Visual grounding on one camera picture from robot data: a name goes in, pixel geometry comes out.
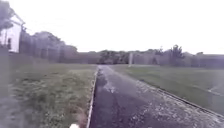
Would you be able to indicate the pale kerb strip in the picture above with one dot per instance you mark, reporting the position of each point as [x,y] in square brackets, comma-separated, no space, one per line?
[91,103]

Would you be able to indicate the dark asphalt path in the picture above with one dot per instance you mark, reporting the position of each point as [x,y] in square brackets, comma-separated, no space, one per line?
[116,106]

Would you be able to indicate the white building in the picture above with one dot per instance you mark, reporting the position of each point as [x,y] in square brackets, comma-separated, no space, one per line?
[12,35]

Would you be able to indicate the long low wall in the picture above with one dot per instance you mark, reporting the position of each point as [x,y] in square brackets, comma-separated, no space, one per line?
[203,60]

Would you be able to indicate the pale post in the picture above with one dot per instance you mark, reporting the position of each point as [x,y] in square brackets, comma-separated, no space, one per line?
[130,58]

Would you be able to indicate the dark path edging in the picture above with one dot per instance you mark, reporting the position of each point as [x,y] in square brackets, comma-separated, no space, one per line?
[186,101]

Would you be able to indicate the robot's own part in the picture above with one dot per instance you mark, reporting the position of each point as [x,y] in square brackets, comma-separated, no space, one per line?
[74,126]

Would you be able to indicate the row of trees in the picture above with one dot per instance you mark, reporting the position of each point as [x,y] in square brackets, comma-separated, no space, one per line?
[113,56]

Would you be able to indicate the green grass field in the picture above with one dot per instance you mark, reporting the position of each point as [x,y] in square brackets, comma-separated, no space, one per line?
[173,78]

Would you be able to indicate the grass field with worn patches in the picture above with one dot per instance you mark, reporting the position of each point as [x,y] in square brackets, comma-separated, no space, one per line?
[53,90]

